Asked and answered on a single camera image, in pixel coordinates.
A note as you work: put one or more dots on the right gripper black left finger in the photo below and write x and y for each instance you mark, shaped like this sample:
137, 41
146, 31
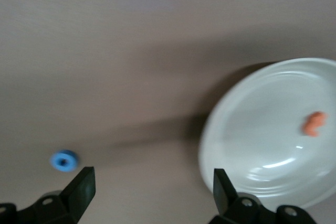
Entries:
81, 190

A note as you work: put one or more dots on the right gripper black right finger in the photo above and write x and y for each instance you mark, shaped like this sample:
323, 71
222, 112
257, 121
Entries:
223, 195

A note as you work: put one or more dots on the blue foam letter o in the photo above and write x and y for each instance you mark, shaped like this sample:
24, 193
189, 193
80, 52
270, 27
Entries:
55, 159

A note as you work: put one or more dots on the beige brown plate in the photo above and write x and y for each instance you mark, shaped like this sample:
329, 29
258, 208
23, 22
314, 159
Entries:
262, 129

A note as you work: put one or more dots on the brown table cover sheet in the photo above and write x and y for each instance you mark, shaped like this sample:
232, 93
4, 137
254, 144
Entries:
131, 37

